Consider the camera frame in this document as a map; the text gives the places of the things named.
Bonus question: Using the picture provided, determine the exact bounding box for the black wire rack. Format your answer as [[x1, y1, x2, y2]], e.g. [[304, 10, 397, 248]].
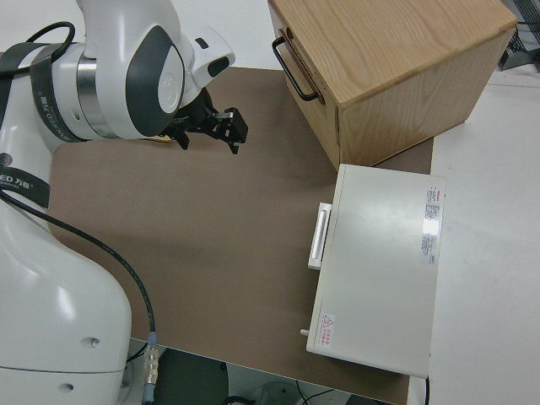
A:
[[499, 0, 540, 72]]

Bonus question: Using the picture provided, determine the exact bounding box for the wooden drawer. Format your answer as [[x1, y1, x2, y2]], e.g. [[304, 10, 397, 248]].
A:
[[268, 6, 328, 107], [286, 82, 343, 170]]

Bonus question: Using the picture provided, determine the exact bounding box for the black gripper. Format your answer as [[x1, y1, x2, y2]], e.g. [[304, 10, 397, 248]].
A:
[[167, 87, 250, 157]]

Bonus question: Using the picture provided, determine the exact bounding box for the wooden lower drawer front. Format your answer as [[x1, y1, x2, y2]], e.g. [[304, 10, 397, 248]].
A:
[[286, 82, 343, 170]]

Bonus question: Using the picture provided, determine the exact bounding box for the white toaster oven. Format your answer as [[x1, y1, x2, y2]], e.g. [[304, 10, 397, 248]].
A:
[[299, 163, 447, 378]]

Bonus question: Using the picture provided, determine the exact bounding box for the brown table mat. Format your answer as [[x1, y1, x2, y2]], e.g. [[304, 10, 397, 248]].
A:
[[47, 65, 436, 405]]

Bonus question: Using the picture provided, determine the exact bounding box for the black metal drawer handle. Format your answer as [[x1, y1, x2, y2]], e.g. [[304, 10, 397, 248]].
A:
[[272, 36, 321, 103]]

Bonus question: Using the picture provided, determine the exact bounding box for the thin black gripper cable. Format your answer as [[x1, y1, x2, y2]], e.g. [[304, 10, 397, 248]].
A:
[[0, 21, 78, 82]]

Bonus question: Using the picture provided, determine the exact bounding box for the light wooden cabinet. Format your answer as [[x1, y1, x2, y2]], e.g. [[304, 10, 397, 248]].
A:
[[267, 0, 519, 170]]

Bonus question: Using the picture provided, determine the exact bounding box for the white oven door handle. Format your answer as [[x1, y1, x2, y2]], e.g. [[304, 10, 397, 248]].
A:
[[306, 202, 333, 271]]

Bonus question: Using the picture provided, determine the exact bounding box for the black cable with metal connector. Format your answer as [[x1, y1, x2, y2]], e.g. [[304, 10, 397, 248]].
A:
[[0, 189, 163, 404]]

